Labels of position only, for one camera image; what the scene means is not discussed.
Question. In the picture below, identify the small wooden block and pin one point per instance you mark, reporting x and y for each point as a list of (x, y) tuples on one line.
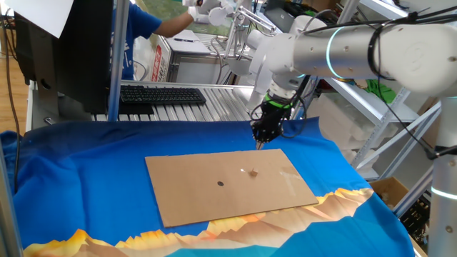
[(253, 173)]

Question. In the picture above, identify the white paper sheet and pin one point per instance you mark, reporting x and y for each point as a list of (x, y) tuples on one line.
[(43, 14)]

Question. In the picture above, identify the black computer monitor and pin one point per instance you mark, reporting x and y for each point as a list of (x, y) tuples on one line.
[(85, 53)]

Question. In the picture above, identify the brown cardboard sheet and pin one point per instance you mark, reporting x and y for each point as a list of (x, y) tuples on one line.
[(200, 192)]

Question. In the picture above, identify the brown cardboard box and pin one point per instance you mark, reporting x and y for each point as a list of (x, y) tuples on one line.
[(387, 189)]

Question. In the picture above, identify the person torso blue shirt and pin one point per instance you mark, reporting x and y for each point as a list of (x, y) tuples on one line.
[(143, 25)]

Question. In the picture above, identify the black storage case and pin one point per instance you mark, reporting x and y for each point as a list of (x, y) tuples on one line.
[(282, 18)]

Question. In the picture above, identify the black keyboard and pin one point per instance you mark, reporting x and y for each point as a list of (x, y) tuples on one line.
[(160, 95)]

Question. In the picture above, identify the bare operator forearm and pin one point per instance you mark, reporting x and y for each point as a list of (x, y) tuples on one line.
[(175, 26)]

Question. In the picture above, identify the white box red print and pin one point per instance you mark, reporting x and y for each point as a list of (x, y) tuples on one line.
[(160, 64)]

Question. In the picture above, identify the white gloved operator hand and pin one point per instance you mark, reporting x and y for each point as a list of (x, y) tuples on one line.
[(193, 13)]

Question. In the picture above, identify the black desk mat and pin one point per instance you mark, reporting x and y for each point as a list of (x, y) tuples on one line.
[(135, 108)]

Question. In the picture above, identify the white metal shelf rack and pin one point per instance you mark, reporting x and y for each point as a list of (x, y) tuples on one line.
[(375, 107)]

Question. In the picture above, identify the black plastic crate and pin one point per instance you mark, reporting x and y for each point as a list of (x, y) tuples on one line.
[(416, 217)]

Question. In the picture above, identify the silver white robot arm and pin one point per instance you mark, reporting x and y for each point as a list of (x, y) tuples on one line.
[(357, 50)]

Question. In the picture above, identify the green cloth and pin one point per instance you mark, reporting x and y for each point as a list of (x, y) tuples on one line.
[(382, 92)]

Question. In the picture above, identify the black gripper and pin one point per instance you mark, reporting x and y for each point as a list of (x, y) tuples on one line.
[(275, 115)]

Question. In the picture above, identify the aluminium frame post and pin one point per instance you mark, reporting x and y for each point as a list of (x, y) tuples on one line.
[(7, 214), (118, 64)]

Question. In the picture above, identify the white haptic control device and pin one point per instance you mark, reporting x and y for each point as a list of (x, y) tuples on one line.
[(255, 43)]

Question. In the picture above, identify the grey metal cabinet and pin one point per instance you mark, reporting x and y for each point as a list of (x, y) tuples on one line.
[(193, 71)]

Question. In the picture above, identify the blue mountain print cloth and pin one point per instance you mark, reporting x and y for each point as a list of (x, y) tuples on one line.
[(89, 178)]

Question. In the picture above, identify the white foam blocks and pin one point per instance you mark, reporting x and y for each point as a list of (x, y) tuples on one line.
[(353, 135)]

